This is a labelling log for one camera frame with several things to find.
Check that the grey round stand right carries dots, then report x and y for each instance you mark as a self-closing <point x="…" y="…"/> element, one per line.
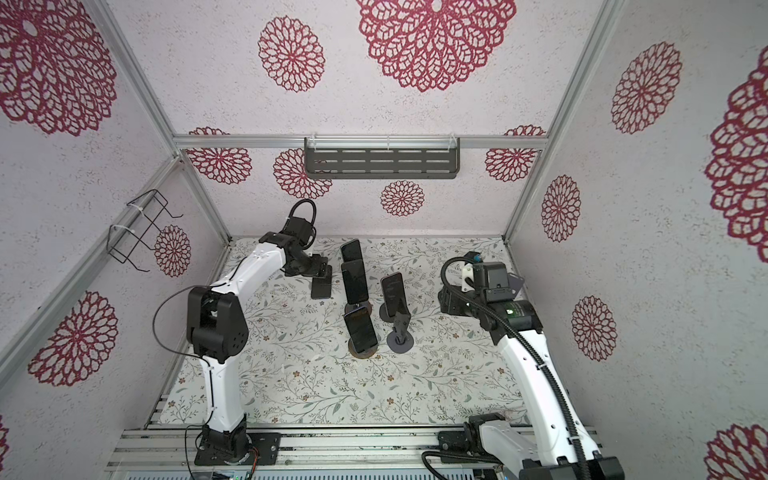
<point x="514" y="285"/>

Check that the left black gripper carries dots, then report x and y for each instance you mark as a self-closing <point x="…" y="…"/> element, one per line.
<point x="318" y="268"/>

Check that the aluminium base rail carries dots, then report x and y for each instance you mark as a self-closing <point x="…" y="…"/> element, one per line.
<point x="300" y="447"/>

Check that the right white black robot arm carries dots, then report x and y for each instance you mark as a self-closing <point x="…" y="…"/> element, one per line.
<point x="561" y="447"/>

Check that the purple case phone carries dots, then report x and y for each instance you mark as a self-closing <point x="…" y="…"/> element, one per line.
<point x="392" y="289"/>

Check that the blue case phone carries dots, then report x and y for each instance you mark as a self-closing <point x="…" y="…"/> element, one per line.
<point x="321" y="285"/>

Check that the black wire wall rack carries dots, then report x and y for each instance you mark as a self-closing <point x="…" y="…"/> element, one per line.
<point x="125" y="238"/>

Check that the grey slotted wall shelf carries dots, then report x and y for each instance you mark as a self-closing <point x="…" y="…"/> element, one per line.
<point x="382" y="160"/>

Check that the wooden round stand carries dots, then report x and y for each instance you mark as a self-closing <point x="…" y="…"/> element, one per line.
<point x="363" y="354"/>

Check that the grey stand middle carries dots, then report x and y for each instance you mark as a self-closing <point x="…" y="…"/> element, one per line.
<point x="384" y="314"/>

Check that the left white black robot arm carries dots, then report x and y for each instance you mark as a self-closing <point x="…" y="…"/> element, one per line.
<point x="295" y="238"/>

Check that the tall black phone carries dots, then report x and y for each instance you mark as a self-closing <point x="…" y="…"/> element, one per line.
<point x="355" y="283"/>

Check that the front phone on wooden stand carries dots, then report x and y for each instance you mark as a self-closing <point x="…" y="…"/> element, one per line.
<point x="360" y="327"/>

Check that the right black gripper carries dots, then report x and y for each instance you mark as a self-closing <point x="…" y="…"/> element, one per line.
<point x="449" y="299"/>

